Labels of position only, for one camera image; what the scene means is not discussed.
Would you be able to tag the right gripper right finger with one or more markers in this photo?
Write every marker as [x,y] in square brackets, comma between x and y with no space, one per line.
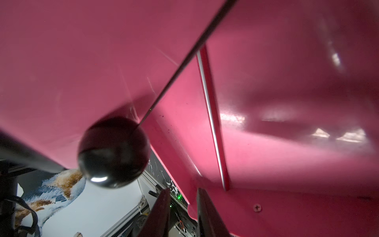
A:
[210,223]

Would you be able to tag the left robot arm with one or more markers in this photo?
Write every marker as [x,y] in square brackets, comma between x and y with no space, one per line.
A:
[9,201]

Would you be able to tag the pink drawer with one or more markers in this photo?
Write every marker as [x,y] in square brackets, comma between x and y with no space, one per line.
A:
[67,64]
[297,85]

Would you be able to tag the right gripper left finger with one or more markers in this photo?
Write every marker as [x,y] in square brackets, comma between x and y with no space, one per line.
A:
[157,223]

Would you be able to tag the pink top drawer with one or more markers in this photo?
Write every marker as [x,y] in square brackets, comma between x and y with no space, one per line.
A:
[67,64]

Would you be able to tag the red pencil with eraser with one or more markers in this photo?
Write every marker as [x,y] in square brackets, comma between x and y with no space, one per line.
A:
[213,114]

